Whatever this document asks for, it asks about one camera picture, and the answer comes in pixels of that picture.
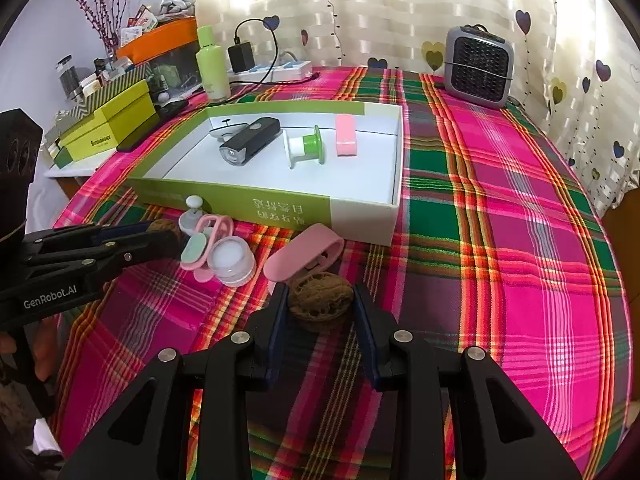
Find orange lidded storage bin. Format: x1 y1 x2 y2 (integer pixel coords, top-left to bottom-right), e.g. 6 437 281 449
116 16 199 66

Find purple dried branches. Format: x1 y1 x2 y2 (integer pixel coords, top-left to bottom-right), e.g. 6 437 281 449
65 0 146 56

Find pink green plaid tablecloth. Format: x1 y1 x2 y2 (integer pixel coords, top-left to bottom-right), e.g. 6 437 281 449
52 65 633 480

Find black charger cable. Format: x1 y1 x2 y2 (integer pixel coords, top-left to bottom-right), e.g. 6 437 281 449
220 17 322 106

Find clear plastic container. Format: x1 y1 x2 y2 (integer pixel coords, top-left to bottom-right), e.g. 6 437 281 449
150 50 203 98

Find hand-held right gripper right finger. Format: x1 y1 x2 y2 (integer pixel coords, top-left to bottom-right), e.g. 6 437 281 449
352 282 583 480

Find striped gift box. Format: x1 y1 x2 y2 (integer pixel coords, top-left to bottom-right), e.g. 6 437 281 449
45 64 151 133

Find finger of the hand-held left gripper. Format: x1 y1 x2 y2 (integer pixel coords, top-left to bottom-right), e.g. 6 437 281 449
22 232 182 287
22 220 162 257

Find small white knob gadget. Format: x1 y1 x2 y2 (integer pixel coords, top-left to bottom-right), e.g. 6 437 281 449
179 196 207 235

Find glass jar with black lid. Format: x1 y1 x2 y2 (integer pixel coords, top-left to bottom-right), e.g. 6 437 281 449
55 55 81 98

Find heart print curtain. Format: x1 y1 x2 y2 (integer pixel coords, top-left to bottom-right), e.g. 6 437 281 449
192 0 640 221

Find black charger adapter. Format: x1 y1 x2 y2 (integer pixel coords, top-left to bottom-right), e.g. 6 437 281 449
228 42 257 73

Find grey mini heater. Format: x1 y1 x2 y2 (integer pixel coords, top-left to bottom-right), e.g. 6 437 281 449
444 25 515 110

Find black bike light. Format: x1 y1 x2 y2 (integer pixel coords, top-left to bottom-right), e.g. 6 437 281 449
219 116 279 167

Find black smartphone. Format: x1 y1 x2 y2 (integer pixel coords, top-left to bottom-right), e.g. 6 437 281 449
116 99 190 153

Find light green bottle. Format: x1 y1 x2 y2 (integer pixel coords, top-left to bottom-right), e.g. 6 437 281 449
195 25 232 102

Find person's left hand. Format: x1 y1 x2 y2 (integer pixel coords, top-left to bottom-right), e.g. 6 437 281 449
0 317 66 386

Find pink block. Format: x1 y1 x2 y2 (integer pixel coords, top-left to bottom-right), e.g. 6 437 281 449
335 114 358 157

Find white blue power strip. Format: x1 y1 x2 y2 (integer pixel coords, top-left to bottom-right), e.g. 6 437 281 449
229 60 313 83

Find brown walnut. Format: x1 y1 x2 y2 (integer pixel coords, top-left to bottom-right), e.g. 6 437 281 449
147 218 181 261
287 271 357 332

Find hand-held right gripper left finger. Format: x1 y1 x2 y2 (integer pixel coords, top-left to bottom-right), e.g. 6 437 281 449
60 282 291 480

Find lime green box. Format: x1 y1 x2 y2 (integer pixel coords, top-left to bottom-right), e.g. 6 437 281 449
60 79 161 163

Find pink clip with mint pad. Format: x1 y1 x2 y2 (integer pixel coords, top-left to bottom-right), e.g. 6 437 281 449
263 223 345 283
179 214 235 283

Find grey white dome toy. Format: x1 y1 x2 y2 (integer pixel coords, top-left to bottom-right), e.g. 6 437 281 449
209 119 253 143

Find pile of printed cards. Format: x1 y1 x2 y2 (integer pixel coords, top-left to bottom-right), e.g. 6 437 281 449
119 5 158 46

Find green white suction cup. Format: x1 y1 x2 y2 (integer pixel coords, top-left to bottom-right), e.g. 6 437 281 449
282 125 326 170

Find green white cardboard box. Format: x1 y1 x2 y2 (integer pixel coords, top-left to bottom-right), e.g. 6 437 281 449
122 100 405 247

